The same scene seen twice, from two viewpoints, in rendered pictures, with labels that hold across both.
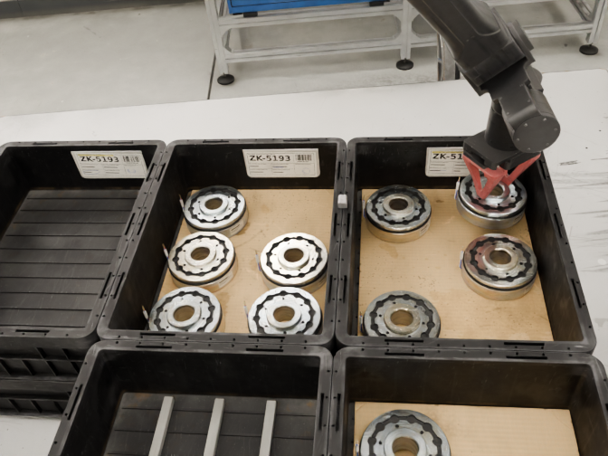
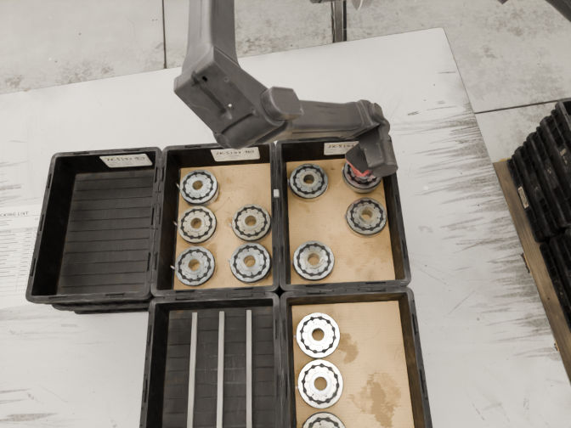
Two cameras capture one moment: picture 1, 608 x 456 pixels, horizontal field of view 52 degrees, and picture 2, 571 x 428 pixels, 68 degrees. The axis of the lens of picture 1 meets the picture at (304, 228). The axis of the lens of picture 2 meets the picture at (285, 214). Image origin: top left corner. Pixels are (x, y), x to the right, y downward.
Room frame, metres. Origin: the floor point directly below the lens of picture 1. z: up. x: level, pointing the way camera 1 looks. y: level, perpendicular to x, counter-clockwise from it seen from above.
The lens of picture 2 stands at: (0.22, -0.05, 1.90)
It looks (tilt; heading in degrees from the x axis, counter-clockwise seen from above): 69 degrees down; 357
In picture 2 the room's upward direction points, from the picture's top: 10 degrees counter-clockwise
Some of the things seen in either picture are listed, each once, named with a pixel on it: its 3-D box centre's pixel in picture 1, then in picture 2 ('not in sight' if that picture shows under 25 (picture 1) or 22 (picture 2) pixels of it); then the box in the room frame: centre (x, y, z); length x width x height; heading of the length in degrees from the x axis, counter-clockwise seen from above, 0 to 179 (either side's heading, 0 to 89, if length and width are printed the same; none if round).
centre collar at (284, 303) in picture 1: (284, 314); (250, 261); (0.52, 0.04, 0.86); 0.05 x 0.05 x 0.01
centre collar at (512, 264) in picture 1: (500, 258); (366, 215); (0.57, -0.27, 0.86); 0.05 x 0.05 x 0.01
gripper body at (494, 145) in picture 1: (507, 128); (370, 146); (0.69, -0.30, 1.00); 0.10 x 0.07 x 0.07; 118
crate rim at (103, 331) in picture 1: (238, 230); (217, 214); (0.64, 0.09, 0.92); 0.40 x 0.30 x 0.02; 170
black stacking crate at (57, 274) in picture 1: (54, 251); (108, 228); (0.69, 0.39, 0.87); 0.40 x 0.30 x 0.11; 170
